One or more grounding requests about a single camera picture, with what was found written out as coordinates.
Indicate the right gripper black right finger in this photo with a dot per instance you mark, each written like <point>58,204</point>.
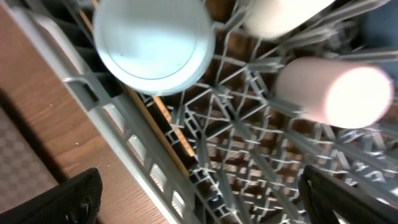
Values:
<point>325,197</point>

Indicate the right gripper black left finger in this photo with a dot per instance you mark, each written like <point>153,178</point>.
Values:
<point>75,201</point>

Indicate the pink cup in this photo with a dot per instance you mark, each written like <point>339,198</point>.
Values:
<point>339,93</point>

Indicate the wooden chopstick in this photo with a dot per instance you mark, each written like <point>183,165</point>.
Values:
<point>133,94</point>
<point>173,122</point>

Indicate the dark blue plate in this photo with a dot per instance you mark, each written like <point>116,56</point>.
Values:
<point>379,26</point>

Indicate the light blue bowl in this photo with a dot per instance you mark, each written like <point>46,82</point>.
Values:
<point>157,47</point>

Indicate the cream white cup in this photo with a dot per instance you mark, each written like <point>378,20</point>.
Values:
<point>271,19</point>

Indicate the grey dishwasher rack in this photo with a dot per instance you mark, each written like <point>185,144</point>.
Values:
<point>250,147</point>

